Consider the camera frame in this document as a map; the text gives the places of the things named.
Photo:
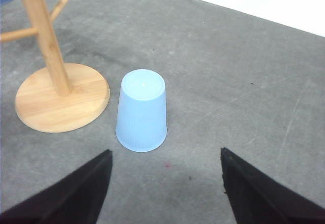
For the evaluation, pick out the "wooden cup rack stand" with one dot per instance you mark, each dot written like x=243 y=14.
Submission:
x=61 y=96

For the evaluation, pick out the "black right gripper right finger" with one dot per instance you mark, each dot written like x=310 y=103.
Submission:
x=258 y=199

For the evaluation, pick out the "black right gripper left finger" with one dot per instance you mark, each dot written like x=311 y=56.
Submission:
x=77 y=199

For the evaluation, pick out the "light blue ribbed plastic cup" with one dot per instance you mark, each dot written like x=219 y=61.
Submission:
x=141 y=124

